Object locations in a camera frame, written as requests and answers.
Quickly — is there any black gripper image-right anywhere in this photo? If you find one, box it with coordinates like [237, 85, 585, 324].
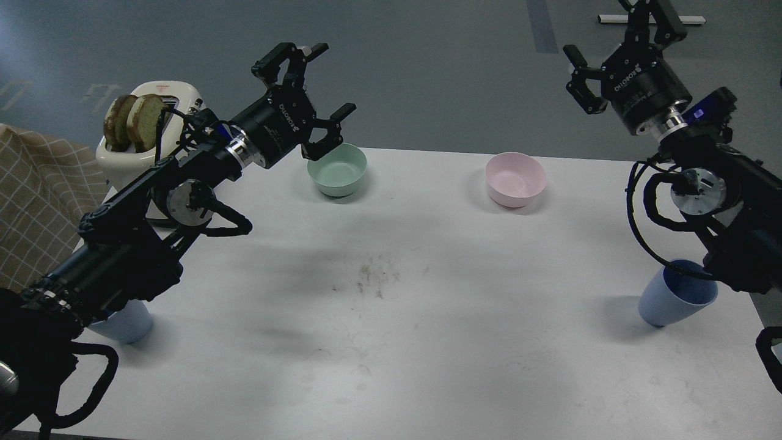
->
[563, 1, 693, 136]

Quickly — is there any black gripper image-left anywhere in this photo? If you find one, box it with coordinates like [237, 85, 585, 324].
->
[231, 43, 357, 169]

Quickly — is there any blue cup image-right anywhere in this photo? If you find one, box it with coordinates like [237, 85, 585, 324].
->
[638, 259, 718, 328]

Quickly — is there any blue cup image-left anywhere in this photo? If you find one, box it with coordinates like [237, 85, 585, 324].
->
[87, 299, 153, 343]

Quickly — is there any green bowl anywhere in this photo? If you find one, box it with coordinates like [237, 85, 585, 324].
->
[307, 143, 368, 198]

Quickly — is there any cream white toaster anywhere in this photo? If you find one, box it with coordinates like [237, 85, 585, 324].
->
[96, 81, 203, 191]

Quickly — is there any right toast slice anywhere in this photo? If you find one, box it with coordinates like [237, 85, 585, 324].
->
[126, 94, 167, 153]

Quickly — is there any toast slice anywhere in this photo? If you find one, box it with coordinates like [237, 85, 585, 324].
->
[126, 94, 167, 153]
[103, 94, 138, 152]

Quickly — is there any pink bowl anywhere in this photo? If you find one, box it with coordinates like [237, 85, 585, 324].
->
[485, 152, 547, 209]

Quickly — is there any left toast slice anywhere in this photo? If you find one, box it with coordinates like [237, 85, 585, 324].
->
[103, 94, 138, 152]

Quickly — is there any beige checkered cloth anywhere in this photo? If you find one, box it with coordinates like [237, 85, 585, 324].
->
[1, 125, 108, 292]

